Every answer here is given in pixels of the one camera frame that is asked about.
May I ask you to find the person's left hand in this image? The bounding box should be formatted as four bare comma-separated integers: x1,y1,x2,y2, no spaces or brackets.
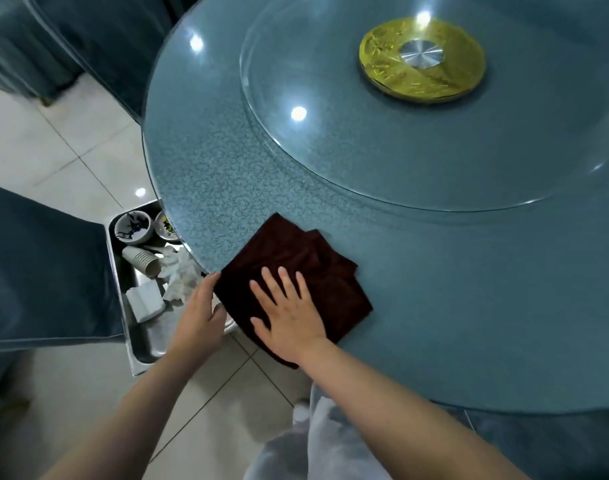
170,272,229,363

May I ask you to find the person's right hand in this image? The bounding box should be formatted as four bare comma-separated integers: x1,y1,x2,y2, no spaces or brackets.
248,267,331,365

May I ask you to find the white tissue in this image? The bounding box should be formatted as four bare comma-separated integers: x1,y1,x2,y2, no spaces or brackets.
156,244,205,305

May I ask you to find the metal tray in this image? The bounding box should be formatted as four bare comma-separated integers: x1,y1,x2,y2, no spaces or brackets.
106,199,240,377

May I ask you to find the white napkin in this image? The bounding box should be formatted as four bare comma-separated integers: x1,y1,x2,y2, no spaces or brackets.
125,279,166,324

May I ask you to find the dark red cloth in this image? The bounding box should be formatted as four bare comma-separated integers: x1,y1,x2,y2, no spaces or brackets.
213,212,374,369

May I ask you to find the stack of white plates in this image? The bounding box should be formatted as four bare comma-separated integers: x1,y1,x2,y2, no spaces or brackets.
154,210,181,243

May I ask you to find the stack of white bowls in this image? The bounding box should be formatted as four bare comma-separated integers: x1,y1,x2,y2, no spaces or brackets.
114,210,155,245

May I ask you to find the blue covered chair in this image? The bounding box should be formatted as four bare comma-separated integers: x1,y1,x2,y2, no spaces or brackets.
22,0,185,125
0,181,126,353
434,402,609,480
0,0,85,105

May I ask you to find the person's left forearm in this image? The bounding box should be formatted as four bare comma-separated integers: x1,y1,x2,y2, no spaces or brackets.
42,347,210,480

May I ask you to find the person's right forearm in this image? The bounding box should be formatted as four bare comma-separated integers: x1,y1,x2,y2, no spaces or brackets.
299,339,531,480

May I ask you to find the round glass turntable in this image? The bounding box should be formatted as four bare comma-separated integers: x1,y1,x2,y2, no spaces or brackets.
239,0,609,213

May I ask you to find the round blue table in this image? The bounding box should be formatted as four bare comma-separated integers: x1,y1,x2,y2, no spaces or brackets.
142,0,609,415

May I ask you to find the yellow round disc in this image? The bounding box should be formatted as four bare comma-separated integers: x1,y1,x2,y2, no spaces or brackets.
358,16,487,104

